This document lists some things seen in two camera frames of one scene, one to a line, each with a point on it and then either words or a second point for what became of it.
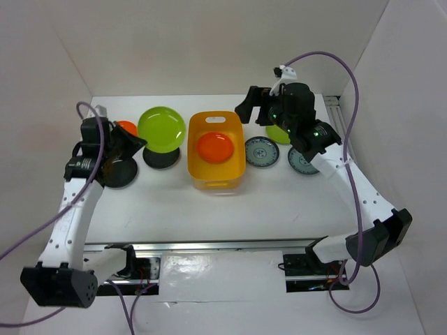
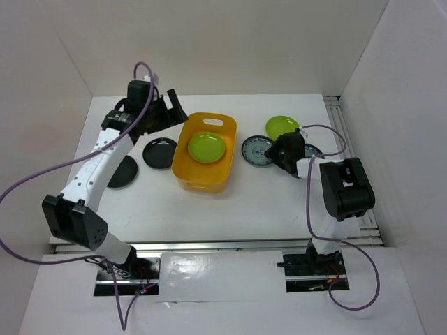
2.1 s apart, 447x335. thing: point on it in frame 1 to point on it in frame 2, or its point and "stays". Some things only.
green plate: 163,128 to 206,147
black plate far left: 121,173 stays
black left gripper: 134,142 to 167,118
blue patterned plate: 261,151 stays
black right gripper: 255,97 to 272,152
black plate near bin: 160,160 stays
